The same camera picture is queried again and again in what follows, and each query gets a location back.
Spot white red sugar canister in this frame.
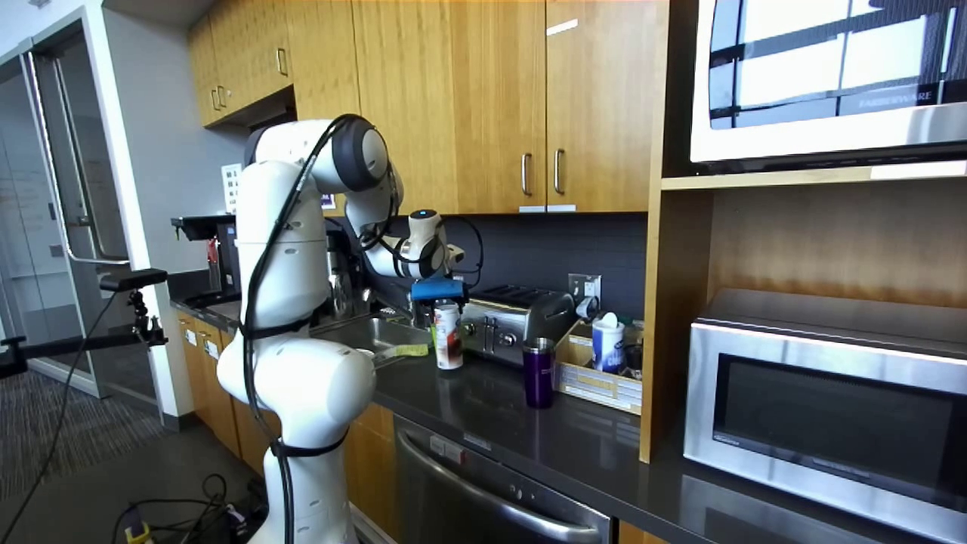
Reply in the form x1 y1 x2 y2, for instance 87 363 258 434
436 303 464 372

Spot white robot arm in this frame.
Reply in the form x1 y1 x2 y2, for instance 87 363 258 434
218 115 464 544

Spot silver toaster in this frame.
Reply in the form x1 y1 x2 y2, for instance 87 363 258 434
464 283 573 365

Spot purple travel mug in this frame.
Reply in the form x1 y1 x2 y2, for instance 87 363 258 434
522 338 554 407

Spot kitchen sink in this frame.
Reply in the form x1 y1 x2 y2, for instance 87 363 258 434
335 314 430 358

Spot white blue creamer canister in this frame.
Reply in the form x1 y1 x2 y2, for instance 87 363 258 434
592 310 626 372

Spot wooden condiment organizer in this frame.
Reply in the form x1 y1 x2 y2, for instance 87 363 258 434
556 324 641 414

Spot wooden upper cabinets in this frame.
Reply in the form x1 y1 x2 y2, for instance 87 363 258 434
187 0 670 213

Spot wooden cabinets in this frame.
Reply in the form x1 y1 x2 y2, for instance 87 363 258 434
175 307 400 542
187 0 670 213

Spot stainless steel dishwasher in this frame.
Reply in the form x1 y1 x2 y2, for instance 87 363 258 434
397 416 618 544

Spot wooden lower cabinets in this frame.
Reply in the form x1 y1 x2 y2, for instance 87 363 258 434
175 307 400 542

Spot black coffee machine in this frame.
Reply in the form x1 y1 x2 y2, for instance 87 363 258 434
172 213 242 306

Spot upper built-in oven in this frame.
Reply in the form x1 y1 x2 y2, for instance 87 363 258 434
689 0 967 162

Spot wooden appliance shelf unit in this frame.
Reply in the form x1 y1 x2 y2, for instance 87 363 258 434
641 0 967 463

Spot stainless steel microwave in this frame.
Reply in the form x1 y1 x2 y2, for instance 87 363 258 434
682 291 967 544

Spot blue wrist camera box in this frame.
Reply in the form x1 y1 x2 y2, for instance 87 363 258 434
411 279 466 303

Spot wall power outlet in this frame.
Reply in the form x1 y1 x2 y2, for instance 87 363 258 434
567 272 604 299

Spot camera tripod stand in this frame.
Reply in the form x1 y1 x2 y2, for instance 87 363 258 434
0 262 172 381

